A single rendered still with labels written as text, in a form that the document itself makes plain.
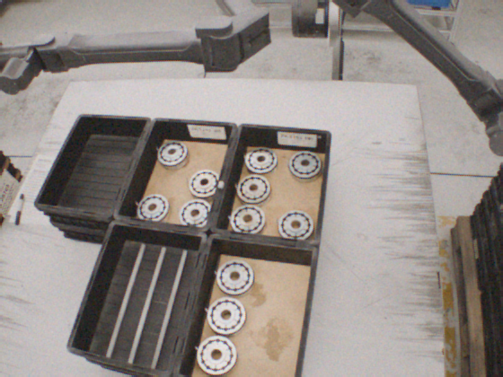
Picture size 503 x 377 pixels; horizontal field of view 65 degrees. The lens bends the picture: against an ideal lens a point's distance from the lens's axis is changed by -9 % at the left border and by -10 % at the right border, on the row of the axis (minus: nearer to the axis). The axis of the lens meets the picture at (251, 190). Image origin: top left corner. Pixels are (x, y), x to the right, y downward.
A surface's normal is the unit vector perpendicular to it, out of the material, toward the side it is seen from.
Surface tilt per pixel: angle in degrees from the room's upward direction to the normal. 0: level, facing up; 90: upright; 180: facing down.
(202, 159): 0
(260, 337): 0
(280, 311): 0
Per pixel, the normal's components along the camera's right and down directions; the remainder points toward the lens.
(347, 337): -0.10, -0.54
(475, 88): -0.18, 0.81
